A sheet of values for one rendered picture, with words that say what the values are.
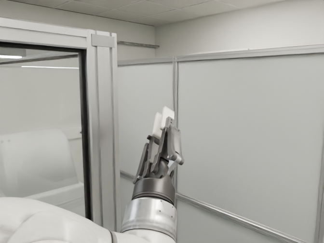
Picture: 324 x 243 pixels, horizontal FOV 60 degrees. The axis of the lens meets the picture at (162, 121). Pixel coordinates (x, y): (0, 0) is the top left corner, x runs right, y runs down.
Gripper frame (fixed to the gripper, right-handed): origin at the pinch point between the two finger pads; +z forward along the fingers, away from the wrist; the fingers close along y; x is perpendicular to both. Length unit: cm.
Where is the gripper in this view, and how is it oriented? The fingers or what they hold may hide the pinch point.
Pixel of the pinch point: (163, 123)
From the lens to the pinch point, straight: 62.6
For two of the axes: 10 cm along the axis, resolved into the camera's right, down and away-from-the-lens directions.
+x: -7.7, -5.0, -3.9
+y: 6.2, -5.0, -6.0
